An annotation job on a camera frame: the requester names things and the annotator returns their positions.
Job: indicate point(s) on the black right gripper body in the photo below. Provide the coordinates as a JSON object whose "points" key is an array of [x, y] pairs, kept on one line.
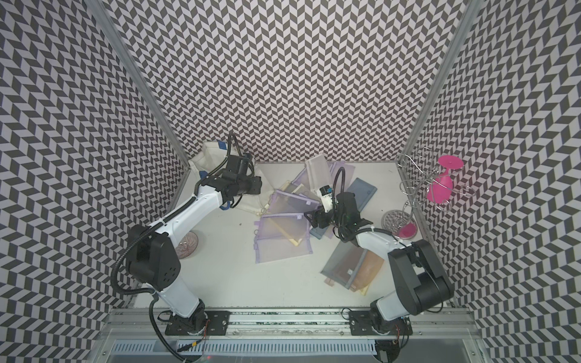
{"points": [[333, 218]]}

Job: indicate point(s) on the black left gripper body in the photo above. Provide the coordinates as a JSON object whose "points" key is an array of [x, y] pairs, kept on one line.
{"points": [[250, 187]]}

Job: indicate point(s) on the blue mesh pouch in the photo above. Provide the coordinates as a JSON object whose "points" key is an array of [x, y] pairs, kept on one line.
{"points": [[320, 233]]}

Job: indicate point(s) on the white canvas bag blue handles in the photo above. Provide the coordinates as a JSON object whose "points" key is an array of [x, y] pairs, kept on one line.
{"points": [[212, 154]]}

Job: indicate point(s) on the purple mesh pouch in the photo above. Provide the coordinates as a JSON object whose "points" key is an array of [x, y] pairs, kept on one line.
{"points": [[283, 202], [271, 250]]}

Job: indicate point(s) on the yellow trim mesh pouch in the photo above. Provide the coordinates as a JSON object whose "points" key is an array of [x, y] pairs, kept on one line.
{"points": [[293, 227]]}

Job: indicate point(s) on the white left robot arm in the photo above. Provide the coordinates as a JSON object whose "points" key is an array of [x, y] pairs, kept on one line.
{"points": [[150, 263]]}

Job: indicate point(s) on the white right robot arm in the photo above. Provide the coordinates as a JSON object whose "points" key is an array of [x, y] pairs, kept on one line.
{"points": [[420, 280]]}

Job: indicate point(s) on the dark blue flat pouch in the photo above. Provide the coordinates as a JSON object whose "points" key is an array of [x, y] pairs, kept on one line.
{"points": [[363, 192]]}

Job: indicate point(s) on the grey mesh pouch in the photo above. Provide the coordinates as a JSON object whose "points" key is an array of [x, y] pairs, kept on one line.
{"points": [[344, 264]]}

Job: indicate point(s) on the white mesh pencil pouch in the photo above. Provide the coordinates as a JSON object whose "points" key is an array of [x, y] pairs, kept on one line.
{"points": [[318, 172]]}

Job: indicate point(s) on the purple mesh pouch bottom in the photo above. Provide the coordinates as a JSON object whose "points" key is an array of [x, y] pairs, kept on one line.
{"points": [[271, 250]]}

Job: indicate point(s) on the pink glass dish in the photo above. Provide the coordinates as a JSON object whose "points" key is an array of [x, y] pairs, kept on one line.
{"points": [[187, 246]]}

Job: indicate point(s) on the magenta plastic wine glass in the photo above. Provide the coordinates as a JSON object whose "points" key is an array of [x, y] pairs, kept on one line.
{"points": [[441, 188]]}

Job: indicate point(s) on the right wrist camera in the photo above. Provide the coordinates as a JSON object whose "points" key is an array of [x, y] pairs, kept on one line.
{"points": [[325, 195]]}

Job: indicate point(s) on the silver wire glass rack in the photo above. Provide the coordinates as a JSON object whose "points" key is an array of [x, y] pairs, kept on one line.
{"points": [[416, 189]]}

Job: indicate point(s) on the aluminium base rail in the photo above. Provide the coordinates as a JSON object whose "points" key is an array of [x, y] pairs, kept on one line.
{"points": [[450, 323]]}

